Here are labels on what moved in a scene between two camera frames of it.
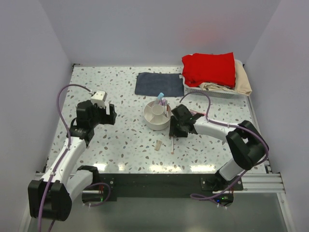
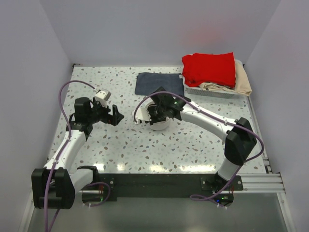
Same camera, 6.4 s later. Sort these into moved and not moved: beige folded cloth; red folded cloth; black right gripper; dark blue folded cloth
Moved: black right gripper
Not moved: red folded cloth; beige folded cloth; dark blue folded cloth
